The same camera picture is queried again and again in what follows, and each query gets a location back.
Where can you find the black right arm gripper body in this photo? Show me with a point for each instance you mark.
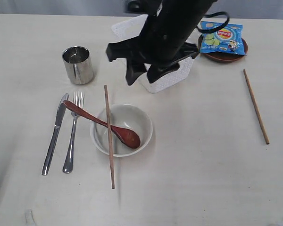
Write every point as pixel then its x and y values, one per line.
pixel 149 47

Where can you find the silver metal fork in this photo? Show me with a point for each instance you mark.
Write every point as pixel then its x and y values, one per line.
pixel 78 99

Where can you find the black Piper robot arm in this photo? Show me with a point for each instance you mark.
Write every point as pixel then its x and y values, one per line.
pixel 179 17

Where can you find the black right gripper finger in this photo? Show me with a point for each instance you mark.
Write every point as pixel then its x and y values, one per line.
pixel 155 73
pixel 135 67

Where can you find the dark brown round plate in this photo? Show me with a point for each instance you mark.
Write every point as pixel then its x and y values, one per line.
pixel 223 57

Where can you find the wooden chopstick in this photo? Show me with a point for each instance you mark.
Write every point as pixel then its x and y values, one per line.
pixel 110 140
pixel 261 124

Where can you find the brown wooden spoon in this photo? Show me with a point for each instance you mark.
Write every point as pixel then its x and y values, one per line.
pixel 106 124

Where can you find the blue chips snack bag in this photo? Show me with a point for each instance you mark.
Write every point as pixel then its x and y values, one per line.
pixel 227 40

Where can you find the silver foil packet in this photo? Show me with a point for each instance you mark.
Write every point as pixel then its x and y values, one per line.
pixel 78 65

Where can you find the white perforated plastic basket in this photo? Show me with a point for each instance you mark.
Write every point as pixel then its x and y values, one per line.
pixel 131 28

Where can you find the grey backdrop curtain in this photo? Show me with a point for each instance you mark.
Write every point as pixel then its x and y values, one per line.
pixel 254 9

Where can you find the silver table knife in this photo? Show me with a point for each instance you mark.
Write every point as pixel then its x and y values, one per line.
pixel 58 121

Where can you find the white floral ceramic bowl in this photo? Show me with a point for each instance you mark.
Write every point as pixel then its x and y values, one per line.
pixel 126 120

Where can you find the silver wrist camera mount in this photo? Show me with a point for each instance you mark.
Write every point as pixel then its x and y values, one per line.
pixel 148 7

